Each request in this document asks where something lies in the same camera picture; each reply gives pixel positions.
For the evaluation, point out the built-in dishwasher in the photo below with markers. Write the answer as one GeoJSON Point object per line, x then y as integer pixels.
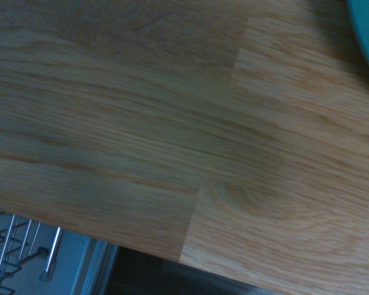
{"type": "Point", "coordinates": [80, 264]}

